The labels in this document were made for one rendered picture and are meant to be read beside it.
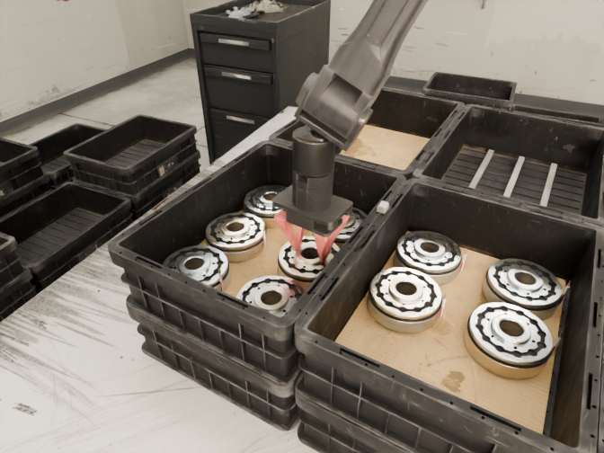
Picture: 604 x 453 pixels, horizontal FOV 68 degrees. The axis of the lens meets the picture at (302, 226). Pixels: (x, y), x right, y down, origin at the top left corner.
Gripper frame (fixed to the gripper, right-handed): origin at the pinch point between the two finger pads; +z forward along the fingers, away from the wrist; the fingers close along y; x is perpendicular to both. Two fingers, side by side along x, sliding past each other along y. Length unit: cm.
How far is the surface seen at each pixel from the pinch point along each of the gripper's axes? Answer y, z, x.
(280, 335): -8.2, -4.3, 19.3
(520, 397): -33.5, 3.8, 5.2
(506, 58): 35, 52, -332
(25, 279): 84, 41, 12
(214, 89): 128, 33, -113
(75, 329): 33.8, 17.8, 23.5
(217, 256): 12.3, 1.6, 7.9
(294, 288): -1.9, 1.4, 7.3
